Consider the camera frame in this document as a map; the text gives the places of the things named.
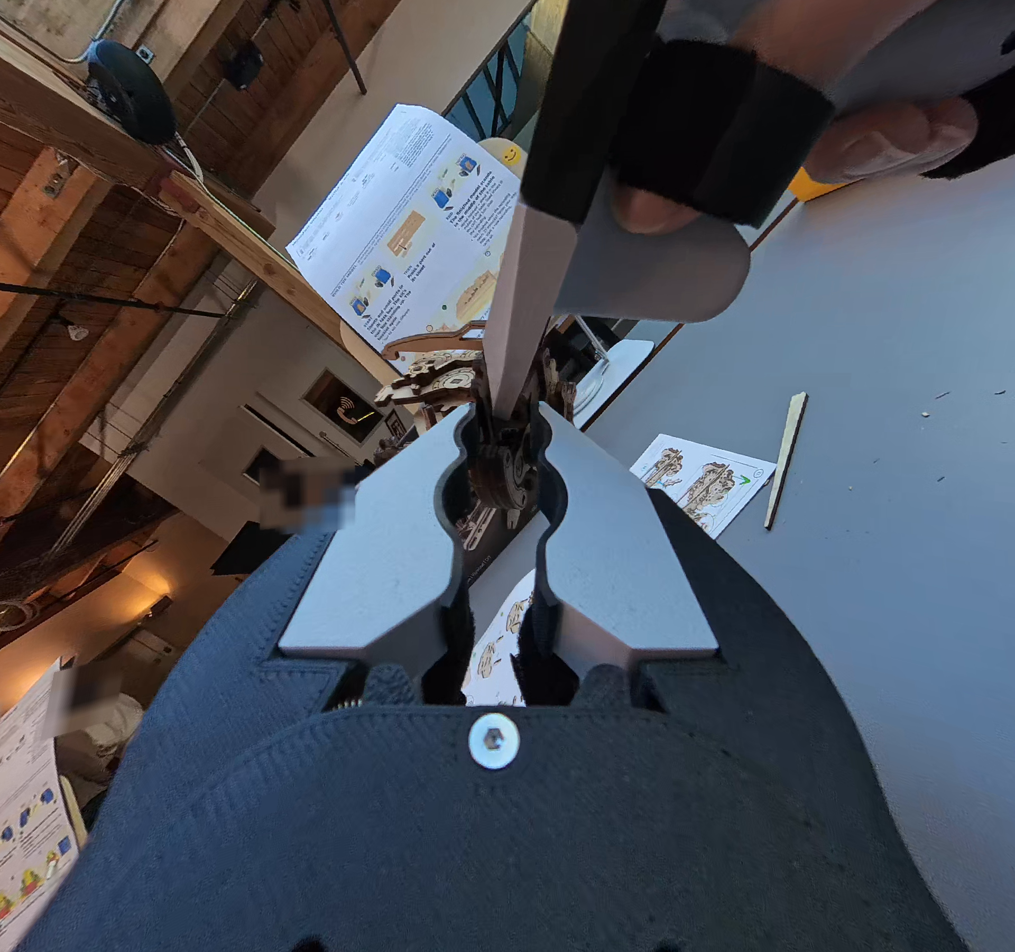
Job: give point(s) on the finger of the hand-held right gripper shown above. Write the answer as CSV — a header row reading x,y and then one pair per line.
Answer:
x,y
527,294

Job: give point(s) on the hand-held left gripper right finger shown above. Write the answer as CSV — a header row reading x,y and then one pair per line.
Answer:
x,y
626,571

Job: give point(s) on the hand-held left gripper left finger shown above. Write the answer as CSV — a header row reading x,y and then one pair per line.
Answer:
x,y
373,563

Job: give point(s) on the wooden gear model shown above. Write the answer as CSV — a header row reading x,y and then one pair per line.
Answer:
x,y
432,389

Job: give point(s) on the black model kit box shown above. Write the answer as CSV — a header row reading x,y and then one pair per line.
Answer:
x,y
507,541

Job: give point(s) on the assembly instruction booklet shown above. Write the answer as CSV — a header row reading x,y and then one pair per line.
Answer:
x,y
698,484

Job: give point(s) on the yellow smiley sticker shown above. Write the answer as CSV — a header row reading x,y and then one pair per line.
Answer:
x,y
503,155

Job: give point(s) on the white printed instruction sheet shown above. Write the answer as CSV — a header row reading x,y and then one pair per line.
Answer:
x,y
396,214
32,809

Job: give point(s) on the dark phone symbol sign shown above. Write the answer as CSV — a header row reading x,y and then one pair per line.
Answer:
x,y
345,409

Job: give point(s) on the thin light wooden stick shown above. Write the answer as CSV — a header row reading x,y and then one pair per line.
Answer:
x,y
785,460

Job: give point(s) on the yellow plastic bin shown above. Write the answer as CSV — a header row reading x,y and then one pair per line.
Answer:
x,y
813,187

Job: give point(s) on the black round fixture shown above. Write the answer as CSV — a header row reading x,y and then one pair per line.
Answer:
x,y
131,92

